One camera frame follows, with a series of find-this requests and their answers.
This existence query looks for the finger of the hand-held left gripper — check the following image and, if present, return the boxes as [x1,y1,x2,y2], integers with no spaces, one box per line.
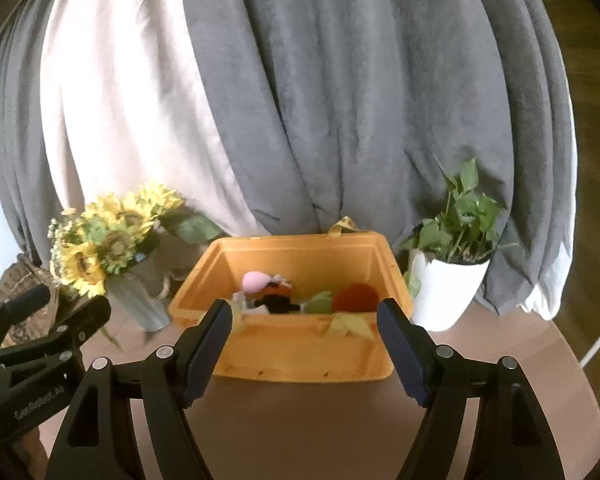
[0,296,112,368]
[0,285,51,351]

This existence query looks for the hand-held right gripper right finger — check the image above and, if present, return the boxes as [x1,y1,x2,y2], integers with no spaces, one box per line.
[376,297,566,480]

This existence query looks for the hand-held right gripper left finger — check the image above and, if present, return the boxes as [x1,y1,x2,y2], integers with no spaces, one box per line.
[44,299,233,480]

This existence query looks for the red green fluffy plush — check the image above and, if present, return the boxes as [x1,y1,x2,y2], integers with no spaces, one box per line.
[332,284,381,314]

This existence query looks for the orange basket with yellow handles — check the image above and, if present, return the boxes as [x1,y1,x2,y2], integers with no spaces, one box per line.
[169,216,413,383]

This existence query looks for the black mouse plush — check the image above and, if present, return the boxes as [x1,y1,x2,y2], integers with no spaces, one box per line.
[252,285,302,316]

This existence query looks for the green frog toy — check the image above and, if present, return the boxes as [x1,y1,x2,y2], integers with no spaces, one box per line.
[304,290,337,314]

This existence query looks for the patterned woven bag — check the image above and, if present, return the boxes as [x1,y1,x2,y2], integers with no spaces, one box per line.
[0,262,61,346]

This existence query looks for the grey-green ribbed vase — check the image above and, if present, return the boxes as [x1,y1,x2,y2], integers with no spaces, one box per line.
[105,252,172,333]

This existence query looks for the white ribbed plant pot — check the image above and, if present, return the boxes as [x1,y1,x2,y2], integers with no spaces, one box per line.
[409,250,492,332]

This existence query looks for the artificial sunflower bouquet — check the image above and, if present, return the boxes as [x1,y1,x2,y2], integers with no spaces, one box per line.
[47,182,226,298]

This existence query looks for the grey curtain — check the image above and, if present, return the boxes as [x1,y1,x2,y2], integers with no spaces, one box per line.
[180,0,578,311]
[0,0,81,266]

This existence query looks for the white sheer curtain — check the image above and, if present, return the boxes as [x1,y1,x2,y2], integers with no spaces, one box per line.
[520,255,578,321]

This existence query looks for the green leafy plant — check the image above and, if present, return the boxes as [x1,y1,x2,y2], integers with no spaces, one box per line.
[400,157,521,298]

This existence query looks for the beige curtain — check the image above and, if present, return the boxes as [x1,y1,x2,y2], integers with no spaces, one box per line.
[40,0,266,281]

